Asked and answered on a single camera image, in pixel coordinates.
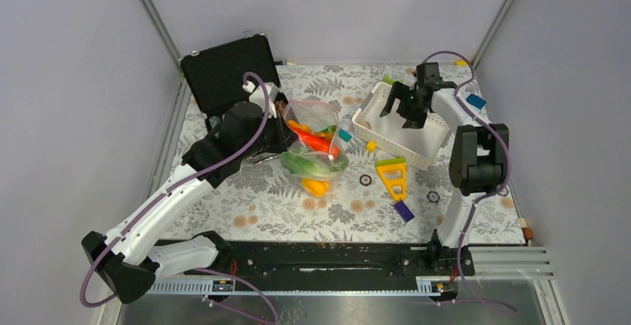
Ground yellow bell pepper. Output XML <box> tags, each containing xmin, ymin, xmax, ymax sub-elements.
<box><xmin>301</xmin><ymin>178</ymin><xmax>330</xmax><ymax>198</ymax></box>

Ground orange carrot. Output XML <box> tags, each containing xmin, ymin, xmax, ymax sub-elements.
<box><xmin>290</xmin><ymin>127</ymin><xmax>340</xmax><ymax>158</ymax></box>

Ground black poker chip case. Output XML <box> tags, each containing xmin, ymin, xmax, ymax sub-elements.
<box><xmin>179</xmin><ymin>33</ymin><xmax>281</xmax><ymax>130</ymax></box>

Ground green cucumber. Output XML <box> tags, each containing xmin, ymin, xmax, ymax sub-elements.
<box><xmin>321</xmin><ymin>125</ymin><xmax>337</xmax><ymax>134</ymax></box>

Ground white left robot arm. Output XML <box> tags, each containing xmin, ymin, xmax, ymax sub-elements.
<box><xmin>81</xmin><ymin>102</ymin><xmax>296</xmax><ymax>303</ymax></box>

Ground clear zip top bag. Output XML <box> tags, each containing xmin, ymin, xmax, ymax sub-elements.
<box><xmin>283</xmin><ymin>100</ymin><xmax>346</xmax><ymax>181</ymax></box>

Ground green plastic piece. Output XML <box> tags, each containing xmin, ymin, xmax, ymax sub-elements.
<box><xmin>382</xmin><ymin>74</ymin><xmax>396</xmax><ymax>85</ymax></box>

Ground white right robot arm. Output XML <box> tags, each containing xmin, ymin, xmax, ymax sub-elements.
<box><xmin>380</xmin><ymin>62</ymin><xmax>511</xmax><ymax>274</ymax></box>

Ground yellow triangular plastic tool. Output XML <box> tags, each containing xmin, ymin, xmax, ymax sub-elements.
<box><xmin>375</xmin><ymin>158</ymin><xmax>407</xmax><ymax>202</ymax></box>

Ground green lettuce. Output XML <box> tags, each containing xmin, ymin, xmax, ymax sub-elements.
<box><xmin>280</xmin><ymin>148</ymin><xmax>350</xmax><ymax>180</ymax></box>

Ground white plastic basket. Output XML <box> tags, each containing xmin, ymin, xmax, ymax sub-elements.
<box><xmin>352</xmin><ymin>82</ymin><xmax>449</xmax><ymax>170</ymax></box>

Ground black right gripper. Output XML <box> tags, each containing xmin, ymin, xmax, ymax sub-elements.
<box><xmin>379</xmin><ymin>80</ymin><xmax>427</xmax><ymax>129</ymax></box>

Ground teal toy block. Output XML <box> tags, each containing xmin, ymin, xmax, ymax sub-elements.
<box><xmin>338</xmin><ymin>129</ymin><xmax>352</xmax><ymax>142</ymax></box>

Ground blue toy brick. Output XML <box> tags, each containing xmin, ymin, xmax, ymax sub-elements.
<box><xmin>466</xmin><ymin>93</ymin><xmax>487</xmax><ymax>110</ymax></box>

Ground purple toy brick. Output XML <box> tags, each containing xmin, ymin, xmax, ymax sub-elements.
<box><xmin>393</xmin><ymin>201</ymin><xmax>414</xmax><ymax>223</ymax></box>

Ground small yellow toy block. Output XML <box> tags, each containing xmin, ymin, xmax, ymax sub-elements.
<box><xmin>366</xmin><ymin>141</ymin><xmax>377</xmax><ymax>152</ymax></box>

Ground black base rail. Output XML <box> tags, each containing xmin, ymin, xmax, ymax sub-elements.
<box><xmin>203</xmin><ymin>231</ymin><xmax>475</xmax><ymax>292</ymax></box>

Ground orange brown food piece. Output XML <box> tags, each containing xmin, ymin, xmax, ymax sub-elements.
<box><xmin>286</xmin><ymin>120</ymin><xmax>314</xmax><ymax>136</ymax></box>

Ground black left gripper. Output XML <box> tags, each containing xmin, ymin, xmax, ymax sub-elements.
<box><xmin>240</xmin><ymin>108</ymin><xmax>299</xmax><ymax>160</ymax></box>

